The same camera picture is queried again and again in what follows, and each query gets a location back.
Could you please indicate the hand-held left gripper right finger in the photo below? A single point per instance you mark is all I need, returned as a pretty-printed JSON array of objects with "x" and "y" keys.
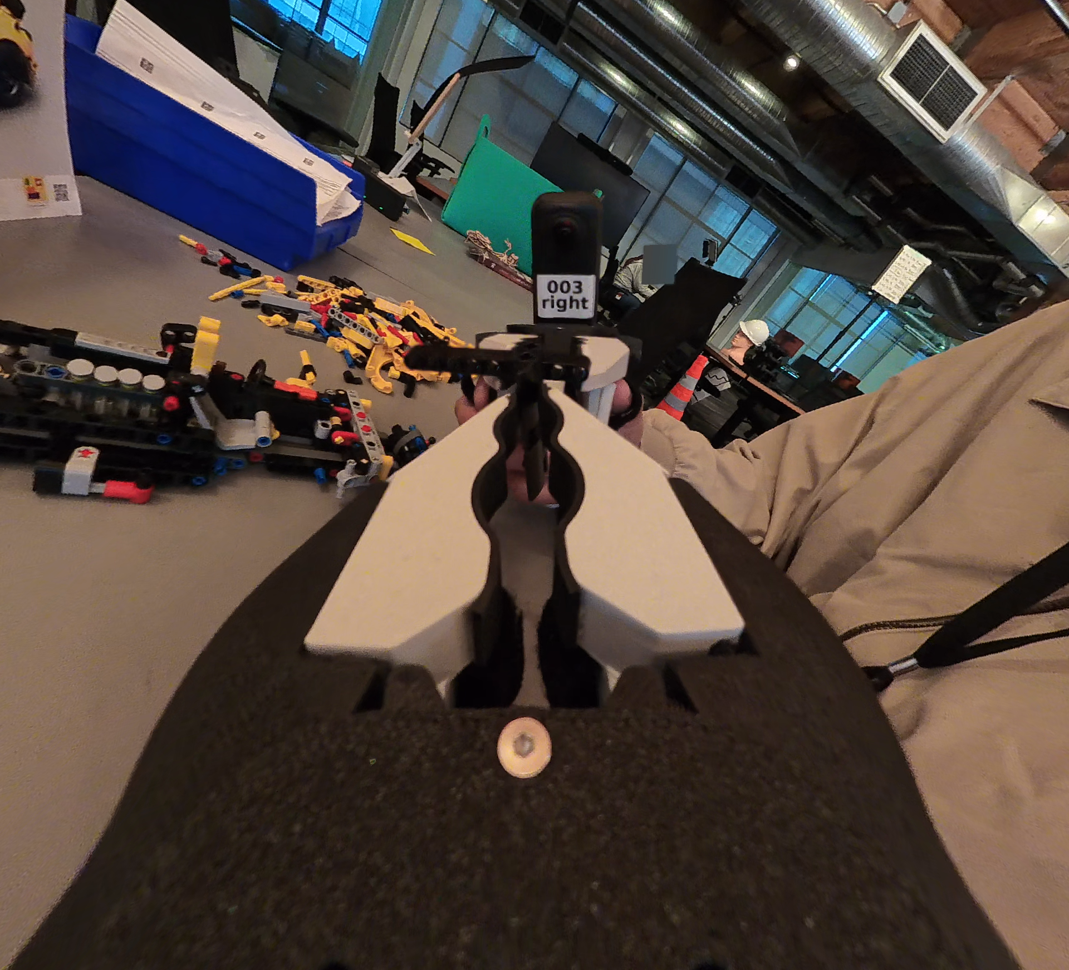
[{"x": 651, "y": 569}]

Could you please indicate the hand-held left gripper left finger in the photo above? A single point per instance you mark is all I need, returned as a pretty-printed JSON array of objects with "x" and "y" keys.
[{"x": 401, "y": 569}]

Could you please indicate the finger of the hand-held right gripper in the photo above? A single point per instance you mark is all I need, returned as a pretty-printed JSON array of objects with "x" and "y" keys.
[
  {"x": 605, "y": 361},
  {"x": 501, "y": 337}
]

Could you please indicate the pile of building bricks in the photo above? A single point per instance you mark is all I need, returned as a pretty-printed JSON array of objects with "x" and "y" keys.
[{"x": 367, "y": 327}]

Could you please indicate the person's right forearm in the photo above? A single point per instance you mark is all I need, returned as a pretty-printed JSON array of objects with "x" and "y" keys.
[{"x": 752, "y": 486}]

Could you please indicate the person's right hand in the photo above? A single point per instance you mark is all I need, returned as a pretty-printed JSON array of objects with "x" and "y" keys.
[{"x": 466, "y": 408}]

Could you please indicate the brown wooden model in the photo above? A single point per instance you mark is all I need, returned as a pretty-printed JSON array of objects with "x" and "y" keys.
[{"x": 497, "y": 256}]

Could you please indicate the black monitor screen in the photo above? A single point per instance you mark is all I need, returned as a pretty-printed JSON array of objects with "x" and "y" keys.
[{"x": 584, "y": 160}]

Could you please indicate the orange traffic cone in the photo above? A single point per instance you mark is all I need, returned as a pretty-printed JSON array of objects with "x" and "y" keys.
[{"x": 686, "y": 390}]

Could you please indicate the black office chair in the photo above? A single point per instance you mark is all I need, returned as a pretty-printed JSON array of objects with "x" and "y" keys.
[{"x": 685, "y": 310}]

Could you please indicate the yellow paper slip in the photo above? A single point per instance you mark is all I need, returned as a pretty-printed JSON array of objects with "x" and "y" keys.
[{"x": 413, "y": 242}]

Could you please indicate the curved black and wood stand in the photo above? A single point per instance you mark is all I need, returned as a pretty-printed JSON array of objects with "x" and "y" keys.
[{"x": 493, "y": 64}]

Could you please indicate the black box device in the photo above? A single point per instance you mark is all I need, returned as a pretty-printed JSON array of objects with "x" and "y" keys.
[{"x": 380, "y": 194}]

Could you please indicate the partly built toy car chassis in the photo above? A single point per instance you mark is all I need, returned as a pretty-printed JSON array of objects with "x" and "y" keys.
[{"x": 125, "y": 419}]

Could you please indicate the blue plastic bin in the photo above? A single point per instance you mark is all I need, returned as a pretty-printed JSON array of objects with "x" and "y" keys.
[{"x": 192, "y": 177}]

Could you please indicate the person's beige jacket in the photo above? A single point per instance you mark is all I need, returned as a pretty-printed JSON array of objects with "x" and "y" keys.
[{"x": 985, "y": 778}]

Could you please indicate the white air vent grille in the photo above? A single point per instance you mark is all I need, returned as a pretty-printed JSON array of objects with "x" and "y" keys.
[{"x": 931, "y": 81}]

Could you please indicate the white printed paper sheets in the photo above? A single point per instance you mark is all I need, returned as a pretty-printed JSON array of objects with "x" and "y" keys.
[{"x": 184, "y": 81}]

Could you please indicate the white Technic instruction booklet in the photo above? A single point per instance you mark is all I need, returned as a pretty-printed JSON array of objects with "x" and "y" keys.
[{"x": 42, "y": 143}]

